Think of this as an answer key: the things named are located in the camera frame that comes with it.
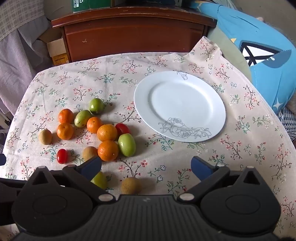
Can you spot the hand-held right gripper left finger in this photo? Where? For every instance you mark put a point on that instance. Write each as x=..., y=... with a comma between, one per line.
x=92, y=163

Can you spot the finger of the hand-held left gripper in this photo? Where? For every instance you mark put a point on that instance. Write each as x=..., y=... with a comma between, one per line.
x=2, y=160
x=7, y=182

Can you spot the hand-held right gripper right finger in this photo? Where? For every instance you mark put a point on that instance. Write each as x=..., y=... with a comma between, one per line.
x=200, y=166

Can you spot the brown longan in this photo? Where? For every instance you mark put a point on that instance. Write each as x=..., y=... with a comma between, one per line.
x=88, y=152
x=131, y=185
x=45, y=136

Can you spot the green jujube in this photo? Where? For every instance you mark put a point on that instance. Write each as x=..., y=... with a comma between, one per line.
x=82, y=118
x=100, y=180
x=126, y=145
x=96, y=106

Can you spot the small orange tangerine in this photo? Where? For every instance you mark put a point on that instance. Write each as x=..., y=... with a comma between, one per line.
x=94, y=125
x=108, y=150
x=65, y=131
x=107, y=132
x=65, y=115

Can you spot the red cherry tomato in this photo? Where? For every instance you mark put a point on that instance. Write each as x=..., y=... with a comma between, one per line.
x=123, y=128
x=62, y=156

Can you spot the white plate with rose drawing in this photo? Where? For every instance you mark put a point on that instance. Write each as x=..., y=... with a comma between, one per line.
x=185, y=104

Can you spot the floral tablecloth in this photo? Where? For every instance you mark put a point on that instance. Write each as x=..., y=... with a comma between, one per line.
x=161, y=160

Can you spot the dark zigzag cloth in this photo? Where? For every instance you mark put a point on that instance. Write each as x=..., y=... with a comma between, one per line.
x=289, y=122

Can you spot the yellow box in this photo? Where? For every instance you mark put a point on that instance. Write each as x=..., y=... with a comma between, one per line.
x=60, y=59

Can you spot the grey checked cloth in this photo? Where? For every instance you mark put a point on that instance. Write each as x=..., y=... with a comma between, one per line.
x=18, y=46

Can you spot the open brown cardboard box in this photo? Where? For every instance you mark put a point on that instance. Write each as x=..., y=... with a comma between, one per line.
x=56, y=46

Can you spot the pale green cushion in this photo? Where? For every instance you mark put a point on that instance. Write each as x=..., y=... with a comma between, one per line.
x=229, y=46

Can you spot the blue printed pillow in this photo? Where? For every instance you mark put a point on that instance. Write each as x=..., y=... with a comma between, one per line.
x=261, y=58

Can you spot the brown wooden nightstand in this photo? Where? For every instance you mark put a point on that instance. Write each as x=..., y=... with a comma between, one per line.
x=129, y=34

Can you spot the green cardboard carton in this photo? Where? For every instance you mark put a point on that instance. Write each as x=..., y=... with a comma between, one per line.
x=92, y=4

